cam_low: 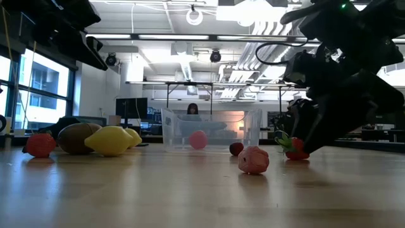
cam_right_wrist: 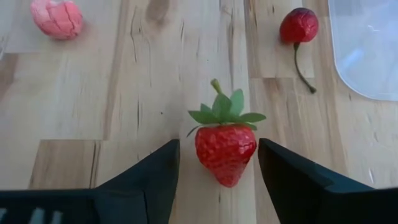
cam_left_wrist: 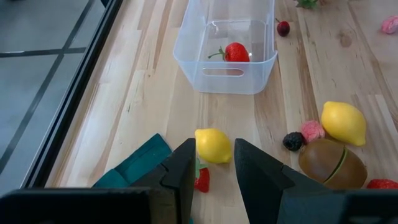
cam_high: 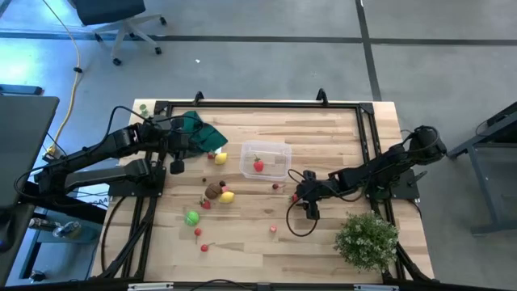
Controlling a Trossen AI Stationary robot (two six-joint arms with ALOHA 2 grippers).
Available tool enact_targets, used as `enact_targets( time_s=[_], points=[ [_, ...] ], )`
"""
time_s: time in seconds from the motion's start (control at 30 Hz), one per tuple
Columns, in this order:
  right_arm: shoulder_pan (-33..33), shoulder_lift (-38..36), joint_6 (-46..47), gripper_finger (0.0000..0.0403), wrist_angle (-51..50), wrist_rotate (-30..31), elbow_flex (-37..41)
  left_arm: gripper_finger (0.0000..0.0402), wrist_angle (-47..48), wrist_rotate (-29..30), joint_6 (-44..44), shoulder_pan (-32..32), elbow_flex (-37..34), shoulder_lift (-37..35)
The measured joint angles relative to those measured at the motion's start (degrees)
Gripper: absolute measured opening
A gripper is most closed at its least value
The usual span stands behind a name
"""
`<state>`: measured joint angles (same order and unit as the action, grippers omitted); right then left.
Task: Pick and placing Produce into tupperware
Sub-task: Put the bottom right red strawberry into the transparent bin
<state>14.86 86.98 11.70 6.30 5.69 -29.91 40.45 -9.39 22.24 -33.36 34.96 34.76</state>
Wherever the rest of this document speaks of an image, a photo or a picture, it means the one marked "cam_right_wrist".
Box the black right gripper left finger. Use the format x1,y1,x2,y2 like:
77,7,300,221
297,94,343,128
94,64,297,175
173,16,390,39
95,138,182,224

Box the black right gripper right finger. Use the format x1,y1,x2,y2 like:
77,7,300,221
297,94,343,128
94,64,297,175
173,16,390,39
257,138,376,224

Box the dark red bushy-leaved strawberry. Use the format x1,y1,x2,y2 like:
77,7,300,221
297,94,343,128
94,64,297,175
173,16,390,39
186,78,267,189

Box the dark red long-stemmed cherry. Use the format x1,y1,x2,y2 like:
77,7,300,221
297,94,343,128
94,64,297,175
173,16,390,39
279,7,320,95

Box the clear plastic tupperware container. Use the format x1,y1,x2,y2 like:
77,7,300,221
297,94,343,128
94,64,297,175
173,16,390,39
328,0,398,102

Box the pink wrinkled raspberry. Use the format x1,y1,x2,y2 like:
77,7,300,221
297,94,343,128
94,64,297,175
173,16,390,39
30,0,83,40

